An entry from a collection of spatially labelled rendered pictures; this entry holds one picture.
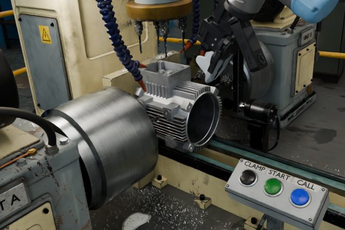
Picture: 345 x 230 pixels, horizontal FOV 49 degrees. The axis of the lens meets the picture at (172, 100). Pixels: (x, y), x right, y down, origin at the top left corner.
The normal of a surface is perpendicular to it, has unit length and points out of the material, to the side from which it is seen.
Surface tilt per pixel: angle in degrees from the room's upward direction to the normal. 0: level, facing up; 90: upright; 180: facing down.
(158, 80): 90
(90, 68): 90
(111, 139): 58
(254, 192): 30
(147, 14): 90
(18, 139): 0
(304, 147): 0
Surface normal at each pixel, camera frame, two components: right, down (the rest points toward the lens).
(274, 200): -0.37, -0.63
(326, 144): -0.06, -0.92
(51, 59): -0.65, 0.33
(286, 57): 0.76, 0.21
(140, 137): 0.69, -0.12
